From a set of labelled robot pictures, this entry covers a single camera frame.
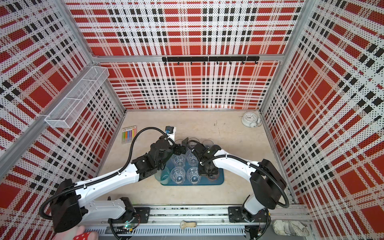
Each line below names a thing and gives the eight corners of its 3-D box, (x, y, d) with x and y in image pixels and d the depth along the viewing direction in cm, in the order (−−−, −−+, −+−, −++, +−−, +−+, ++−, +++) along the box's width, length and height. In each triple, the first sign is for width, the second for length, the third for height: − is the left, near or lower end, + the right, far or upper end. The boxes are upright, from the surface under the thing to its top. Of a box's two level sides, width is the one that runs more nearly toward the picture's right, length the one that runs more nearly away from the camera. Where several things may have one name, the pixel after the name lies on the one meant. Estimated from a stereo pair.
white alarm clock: (243, 128, 112) (244, 124, 108) (240, 116, 120) (241, 112, 116) (259, 128, 112) (262, 124, 108) (255, 116, 120) (257, 111, 116)
